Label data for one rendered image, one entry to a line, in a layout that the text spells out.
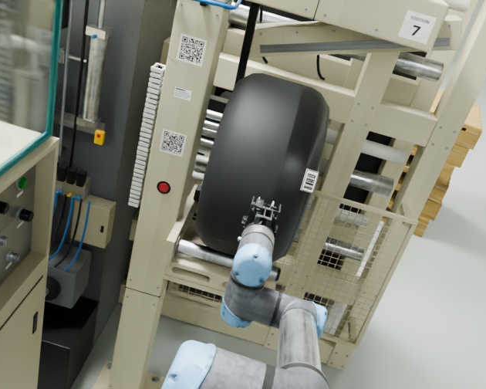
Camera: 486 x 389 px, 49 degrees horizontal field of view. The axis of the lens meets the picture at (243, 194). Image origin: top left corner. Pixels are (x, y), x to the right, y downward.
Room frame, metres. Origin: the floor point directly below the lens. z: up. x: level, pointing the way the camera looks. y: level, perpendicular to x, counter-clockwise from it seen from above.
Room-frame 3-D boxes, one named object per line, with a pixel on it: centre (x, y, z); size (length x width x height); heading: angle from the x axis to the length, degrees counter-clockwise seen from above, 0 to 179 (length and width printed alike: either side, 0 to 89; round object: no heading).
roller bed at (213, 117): (1.94, 0.21, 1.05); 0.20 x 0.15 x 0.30; 89
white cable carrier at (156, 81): (1.51, 0.33, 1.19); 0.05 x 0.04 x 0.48; 179
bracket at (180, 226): (1.56, 0.17, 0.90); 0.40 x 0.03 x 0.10; 179
